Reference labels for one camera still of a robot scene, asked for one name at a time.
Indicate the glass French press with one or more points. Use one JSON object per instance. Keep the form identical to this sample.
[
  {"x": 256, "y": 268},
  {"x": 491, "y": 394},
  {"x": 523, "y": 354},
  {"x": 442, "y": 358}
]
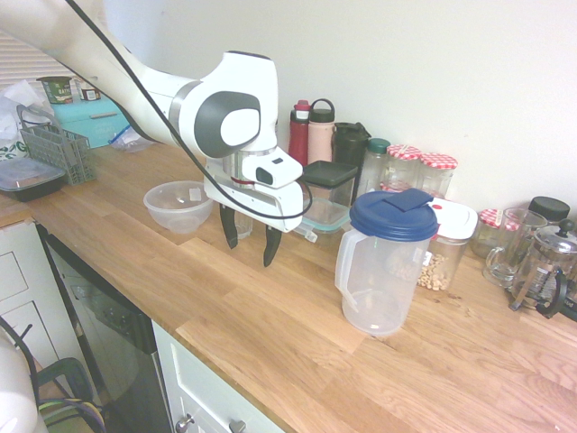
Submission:
[{"x": 547, "y": 266}]

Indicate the clear pitcher with blue lid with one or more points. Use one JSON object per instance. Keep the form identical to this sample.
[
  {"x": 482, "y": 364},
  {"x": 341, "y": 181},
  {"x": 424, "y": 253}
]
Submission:
[{"x": 383, "y": 279}]

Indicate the black food container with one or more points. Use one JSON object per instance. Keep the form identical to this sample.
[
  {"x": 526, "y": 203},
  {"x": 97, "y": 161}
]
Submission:
[{"x": 31, "y": 180}]

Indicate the brown labelled jar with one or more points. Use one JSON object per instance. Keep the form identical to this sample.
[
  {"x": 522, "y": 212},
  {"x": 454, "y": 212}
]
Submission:
[{"x": 88, "y": 92}]

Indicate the black shaker bottle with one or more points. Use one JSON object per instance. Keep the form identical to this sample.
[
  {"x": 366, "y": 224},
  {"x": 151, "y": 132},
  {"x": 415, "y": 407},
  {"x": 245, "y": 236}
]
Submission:
[{"x": 349, "y": 149}]

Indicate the white side cabinet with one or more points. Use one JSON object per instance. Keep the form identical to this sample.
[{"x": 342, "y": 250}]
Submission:
[{"x": 18, "y": 279}]

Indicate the pink water bottle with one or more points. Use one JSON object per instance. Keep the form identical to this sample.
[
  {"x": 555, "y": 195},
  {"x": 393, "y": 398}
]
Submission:
[{"x": 320, "y": 140}]

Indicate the red water bottle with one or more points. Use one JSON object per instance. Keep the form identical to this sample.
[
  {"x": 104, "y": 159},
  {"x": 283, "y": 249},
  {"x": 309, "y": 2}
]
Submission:
[{"x": 298, "y": 140}]

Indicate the clear drinking glass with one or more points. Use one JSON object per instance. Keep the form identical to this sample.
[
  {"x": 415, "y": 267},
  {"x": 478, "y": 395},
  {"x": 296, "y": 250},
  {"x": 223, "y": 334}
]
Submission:
[{"x": 244, "y": 229}]

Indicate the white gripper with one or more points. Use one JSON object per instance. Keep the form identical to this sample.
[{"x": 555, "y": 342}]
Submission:
[{"x": 270, "y": 203}]

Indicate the glass jar red checkered lid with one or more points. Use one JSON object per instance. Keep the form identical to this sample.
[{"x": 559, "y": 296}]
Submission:
[
  {"x": 436, "y": 173},
  {"x": 402, "y": 162},
  {"x": 393, "y": 187}
]

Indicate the white plastic bag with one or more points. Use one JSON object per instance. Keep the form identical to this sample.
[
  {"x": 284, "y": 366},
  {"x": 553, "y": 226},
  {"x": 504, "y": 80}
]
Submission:
[{"x": 11, "y": 135}]

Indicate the glass container with teal rim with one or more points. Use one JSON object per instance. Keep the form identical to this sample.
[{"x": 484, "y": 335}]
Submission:
[{"x": 326, "y": 217}]

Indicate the black dishwasher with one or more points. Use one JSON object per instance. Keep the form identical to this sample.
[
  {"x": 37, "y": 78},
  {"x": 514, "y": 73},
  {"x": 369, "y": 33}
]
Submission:
[{"x": 117, "y": 338}]

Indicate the clear zip bag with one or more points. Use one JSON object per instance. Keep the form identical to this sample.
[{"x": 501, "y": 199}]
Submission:
[{"x": 130, "y": 142}]

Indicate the clear plastic bowl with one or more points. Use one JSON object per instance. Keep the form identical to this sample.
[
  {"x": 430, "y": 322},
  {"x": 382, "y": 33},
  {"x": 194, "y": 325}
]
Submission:
[{"x": 176, "y": 212}]

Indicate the green oatmeal cup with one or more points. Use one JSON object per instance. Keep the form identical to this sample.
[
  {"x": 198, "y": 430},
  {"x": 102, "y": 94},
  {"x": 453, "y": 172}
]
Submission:
[{"x": 56, "y": 90}]

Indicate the clear bottle with green lid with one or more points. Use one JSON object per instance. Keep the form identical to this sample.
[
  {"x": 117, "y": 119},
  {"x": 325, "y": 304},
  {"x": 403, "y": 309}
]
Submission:
[{"x": 374, "y": 167}]

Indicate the white-lid container of nuts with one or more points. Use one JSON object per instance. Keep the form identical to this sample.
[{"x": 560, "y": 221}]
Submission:
[{"x": 444, "y": 266}]

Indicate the jar with black lid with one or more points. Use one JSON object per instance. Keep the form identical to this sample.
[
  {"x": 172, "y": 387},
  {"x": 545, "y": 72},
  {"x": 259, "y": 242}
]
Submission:
[{"x": 549, "y": 207}]

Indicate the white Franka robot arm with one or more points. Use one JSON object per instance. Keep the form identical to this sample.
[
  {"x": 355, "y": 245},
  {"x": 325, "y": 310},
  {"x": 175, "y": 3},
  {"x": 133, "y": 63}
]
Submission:
[{"x": 234, "y": 117}]

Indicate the grey cutlery basket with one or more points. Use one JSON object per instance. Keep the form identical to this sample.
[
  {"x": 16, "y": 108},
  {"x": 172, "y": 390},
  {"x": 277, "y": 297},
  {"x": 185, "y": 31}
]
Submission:
[{"x": 63, "y": 153}]

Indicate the small jar red checkered lid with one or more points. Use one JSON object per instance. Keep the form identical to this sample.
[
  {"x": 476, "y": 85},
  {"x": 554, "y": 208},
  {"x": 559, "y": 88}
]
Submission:
[{"x": 489, "y": 218}]

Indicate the square container with black lid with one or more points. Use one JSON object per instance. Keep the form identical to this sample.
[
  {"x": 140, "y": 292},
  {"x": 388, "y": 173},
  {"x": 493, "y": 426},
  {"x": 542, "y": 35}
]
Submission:
[{"x": 329, "y": 173}]

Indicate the clear glass mug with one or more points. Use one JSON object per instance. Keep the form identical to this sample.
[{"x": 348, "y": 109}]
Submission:
[{"x": 509, "y": 252}]

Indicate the silver cabinet knob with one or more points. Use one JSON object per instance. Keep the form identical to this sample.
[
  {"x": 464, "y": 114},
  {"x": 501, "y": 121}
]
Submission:
[
  {"x": 237, "y": 426},
  {"x": 185, "y": 423}
]

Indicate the white window blinds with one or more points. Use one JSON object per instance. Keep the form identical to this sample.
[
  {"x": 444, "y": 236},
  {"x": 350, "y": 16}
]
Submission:
[{"x": 18, "y": 63}]

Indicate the teal bread box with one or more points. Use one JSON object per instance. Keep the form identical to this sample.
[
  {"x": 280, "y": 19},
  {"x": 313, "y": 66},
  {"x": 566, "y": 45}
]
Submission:
[{"x": 90, "y": 122}]

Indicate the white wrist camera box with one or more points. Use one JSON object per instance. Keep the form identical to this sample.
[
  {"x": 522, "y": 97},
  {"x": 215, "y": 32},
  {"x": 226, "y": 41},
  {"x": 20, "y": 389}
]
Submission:
[{"x": 270, "y": 173}]

